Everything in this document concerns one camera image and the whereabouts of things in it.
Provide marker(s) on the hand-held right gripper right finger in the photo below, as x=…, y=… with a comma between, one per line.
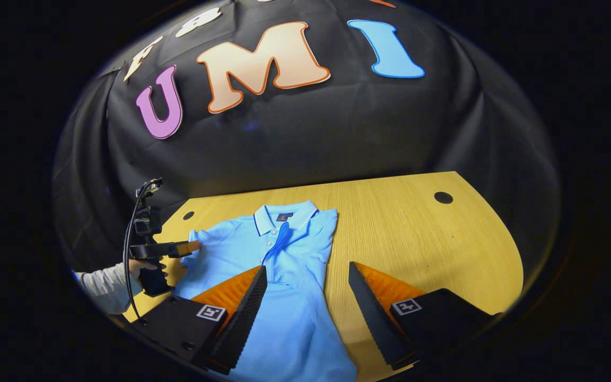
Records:
x=377, y=318

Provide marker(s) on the black round table grommet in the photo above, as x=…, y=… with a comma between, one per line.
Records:
x=443, y=197
x=188, y=215

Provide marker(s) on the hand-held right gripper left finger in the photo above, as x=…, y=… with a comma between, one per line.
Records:
x=242, y=318

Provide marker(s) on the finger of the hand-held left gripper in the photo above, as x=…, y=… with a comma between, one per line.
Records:
x=178, y=249

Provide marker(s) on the light blue polo T-shirt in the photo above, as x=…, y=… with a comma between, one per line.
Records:
x=295, y=276

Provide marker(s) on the black backdrop cloth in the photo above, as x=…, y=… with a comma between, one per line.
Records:
x=337, y=132

